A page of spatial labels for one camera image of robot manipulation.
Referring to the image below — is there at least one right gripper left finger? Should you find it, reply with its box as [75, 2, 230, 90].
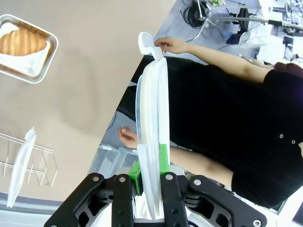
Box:
[44, 160, 143, 227]

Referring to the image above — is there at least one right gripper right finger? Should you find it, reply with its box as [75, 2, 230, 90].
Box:
[159, 143, 268, 227]

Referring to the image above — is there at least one stainless steel rectangular container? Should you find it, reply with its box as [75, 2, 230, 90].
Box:
[0, 14, 59, 84]

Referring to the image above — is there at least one golden croissant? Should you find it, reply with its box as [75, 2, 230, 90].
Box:
[0, 27, 47, 57]

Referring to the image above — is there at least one person's left forearm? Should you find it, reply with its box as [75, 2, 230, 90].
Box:
[169, 145, 235, 187]

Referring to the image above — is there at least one person's right forearm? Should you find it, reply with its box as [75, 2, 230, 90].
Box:
[187, 44, 275, 83]

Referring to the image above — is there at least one person's left hand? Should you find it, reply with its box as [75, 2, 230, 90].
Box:
[117, 126, 139, 149]

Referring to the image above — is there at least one person's right hand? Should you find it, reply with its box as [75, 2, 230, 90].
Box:
[153, 36, 190, 54]

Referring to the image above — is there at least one clear plastic storage bin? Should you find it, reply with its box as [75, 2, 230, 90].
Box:
[89, 143, 143, 177]

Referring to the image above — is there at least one person in black shirt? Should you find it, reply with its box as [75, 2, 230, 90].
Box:
[117, 56, 303, 210]

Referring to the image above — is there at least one white paper liner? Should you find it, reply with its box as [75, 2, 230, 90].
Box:
[0, 22, 52, 78]

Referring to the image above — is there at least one metal wire lid rack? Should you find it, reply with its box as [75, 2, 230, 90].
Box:
[0, 132, 59, 189]

